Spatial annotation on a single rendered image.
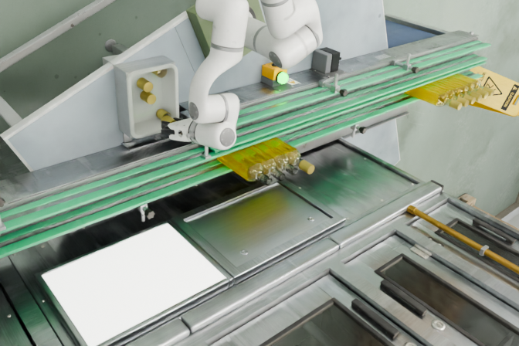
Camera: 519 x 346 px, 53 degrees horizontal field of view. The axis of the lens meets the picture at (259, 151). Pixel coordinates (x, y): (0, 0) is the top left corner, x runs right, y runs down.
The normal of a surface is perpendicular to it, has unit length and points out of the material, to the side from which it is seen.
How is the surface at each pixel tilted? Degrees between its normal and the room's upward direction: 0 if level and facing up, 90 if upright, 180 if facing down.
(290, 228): 90
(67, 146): 0
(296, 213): 90
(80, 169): 90
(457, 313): 90
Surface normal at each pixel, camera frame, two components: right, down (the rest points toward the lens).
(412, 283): 0.05, -0.87
